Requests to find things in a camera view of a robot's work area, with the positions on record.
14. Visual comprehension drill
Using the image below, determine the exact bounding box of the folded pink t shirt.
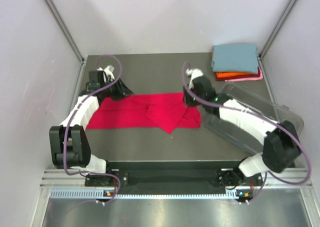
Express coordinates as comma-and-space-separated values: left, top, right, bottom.
225, 66, 264, 82

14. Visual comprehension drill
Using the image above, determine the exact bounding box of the folded blue t shirt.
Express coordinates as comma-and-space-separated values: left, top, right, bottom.
211, 43, 259, 74

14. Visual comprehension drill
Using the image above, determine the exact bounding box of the clear plastic bin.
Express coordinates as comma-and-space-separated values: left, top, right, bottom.
201, 83, 305, 168

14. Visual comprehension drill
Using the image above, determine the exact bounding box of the folded dark red t shirt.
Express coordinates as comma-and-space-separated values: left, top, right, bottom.
215, 73, 263, 82

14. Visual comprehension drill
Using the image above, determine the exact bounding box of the slotted grey cable duct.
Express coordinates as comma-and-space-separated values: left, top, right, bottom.
49, 188, 250, 200

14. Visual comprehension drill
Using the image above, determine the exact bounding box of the right aluminium frame post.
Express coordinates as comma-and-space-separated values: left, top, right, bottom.
258, 0, 299, 60

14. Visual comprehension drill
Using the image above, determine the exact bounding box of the folded orange t shirt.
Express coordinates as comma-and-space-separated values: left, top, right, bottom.
215, 72, 252, 79

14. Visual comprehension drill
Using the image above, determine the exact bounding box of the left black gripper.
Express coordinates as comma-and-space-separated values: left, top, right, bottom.
100, 76, 134, 102

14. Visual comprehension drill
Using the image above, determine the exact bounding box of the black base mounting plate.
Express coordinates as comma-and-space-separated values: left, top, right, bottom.
83, 160, 263, 188

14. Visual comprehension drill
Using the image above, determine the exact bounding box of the left aluminium frame post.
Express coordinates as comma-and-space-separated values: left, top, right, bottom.
43, 0, 85, 63

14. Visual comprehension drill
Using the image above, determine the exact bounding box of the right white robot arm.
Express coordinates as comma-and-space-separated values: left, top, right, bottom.
182, 68, 302, 185

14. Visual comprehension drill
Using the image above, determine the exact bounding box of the aluminium frame post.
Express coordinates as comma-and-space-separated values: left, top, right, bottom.
258, 0, 299, 60
43, 0, 85, 63

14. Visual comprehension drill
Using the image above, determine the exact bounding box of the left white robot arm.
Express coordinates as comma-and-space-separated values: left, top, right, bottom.
49, 65, 133, 186

